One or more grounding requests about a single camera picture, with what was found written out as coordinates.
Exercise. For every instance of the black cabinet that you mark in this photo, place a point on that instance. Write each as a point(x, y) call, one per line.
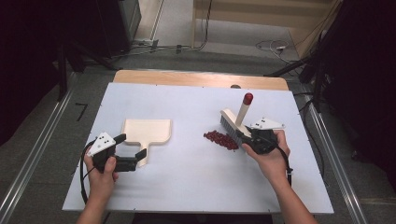
point(115, 25)

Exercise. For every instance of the person's left hand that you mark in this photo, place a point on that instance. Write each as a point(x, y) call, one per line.
point(101, 185)

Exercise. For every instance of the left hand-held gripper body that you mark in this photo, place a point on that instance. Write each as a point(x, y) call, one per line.
point(101, 144)

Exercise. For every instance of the metal floor rail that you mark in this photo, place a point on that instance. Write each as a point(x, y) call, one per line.
point(355, 202)
point(35, 149)

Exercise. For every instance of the white board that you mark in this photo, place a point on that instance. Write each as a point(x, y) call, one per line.
point(186, 186)

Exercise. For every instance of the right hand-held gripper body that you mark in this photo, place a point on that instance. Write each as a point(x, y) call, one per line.
point(263, 141)

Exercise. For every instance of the wooden table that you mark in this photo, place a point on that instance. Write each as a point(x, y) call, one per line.
point(186, 79)

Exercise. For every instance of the cream plastic dustpan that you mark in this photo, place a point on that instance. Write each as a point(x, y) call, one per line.
point(148, 132)

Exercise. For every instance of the person's right hand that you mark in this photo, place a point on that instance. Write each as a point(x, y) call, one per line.
point(274, 163)

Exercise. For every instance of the cream hand brush red tip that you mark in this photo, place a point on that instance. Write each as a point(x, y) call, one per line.
point(241, 113)

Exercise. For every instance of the dark curtain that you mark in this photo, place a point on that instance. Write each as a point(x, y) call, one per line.
point(367, 77)
point(28, 62)

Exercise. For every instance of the black metal stand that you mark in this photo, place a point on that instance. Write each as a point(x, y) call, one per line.
point(288, 67)
point(62, 77)

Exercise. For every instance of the pile of red beans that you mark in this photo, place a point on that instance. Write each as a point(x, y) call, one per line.
point(222, 140)

